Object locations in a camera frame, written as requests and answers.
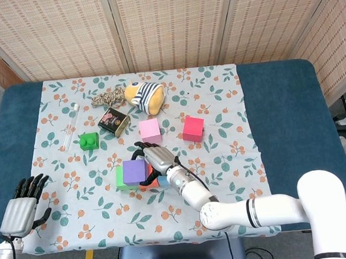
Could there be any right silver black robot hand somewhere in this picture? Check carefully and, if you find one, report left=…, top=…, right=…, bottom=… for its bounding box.
left=130, top=138, right=181, bottom=190

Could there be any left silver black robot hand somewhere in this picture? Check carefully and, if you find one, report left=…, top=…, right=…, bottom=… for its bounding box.
left=0, top=173, right=55, bottom=240

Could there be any blue foam cube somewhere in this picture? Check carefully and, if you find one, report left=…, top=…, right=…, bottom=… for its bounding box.
left=158, top=174, right=175, bottom=190

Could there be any orange foam cube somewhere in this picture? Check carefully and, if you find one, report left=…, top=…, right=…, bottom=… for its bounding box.
left=136, top=164, right=161, bottom=190

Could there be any purple foam cube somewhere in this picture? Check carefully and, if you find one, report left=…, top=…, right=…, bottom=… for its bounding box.
left=121, top=158, right=148, bottom=187

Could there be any green foam cube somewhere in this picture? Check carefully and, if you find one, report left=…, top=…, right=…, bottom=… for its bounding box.
left=115, top=164, right=140, bottom=192

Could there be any pink foam cube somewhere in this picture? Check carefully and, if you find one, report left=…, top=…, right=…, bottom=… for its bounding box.
left=138, top=117, right=163, bottom=146

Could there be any red foam cube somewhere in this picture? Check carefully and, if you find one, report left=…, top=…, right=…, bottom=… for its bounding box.
left=181, top=115, right=207, bottom=144

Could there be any floral berry tablecloth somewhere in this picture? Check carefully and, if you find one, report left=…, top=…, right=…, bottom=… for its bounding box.
left=7, top=60, right=282, bottom=259

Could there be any black gold tin can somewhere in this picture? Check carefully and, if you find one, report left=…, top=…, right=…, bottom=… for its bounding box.
left=96, top=106, right=132, bottom=140

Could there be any yellow striped plush toy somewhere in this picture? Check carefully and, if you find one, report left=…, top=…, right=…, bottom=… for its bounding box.
left=122, top=78, right=167, bottom=118

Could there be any green toy building brick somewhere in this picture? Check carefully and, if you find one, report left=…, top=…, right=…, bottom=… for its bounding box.
left=77, top=130, right=100, bottom=152

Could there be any clear plastic tube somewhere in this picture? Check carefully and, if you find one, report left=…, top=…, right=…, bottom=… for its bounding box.
left=59, top=103, right=84, bottom=152

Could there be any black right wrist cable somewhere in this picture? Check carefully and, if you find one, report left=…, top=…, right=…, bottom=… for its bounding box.
left=172, top=153, right=220, bottom=206

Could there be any braided rope bundle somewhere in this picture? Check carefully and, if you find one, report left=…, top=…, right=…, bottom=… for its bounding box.
left=90, top=87, right=128, bottom=109

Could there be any black hanging arm cable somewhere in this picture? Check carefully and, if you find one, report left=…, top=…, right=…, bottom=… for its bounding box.
left=223, top=230, right=234, bottom=259

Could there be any black floor cable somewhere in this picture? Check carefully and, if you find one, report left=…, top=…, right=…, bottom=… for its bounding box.
left=245, top=246, right=275, bottom=259

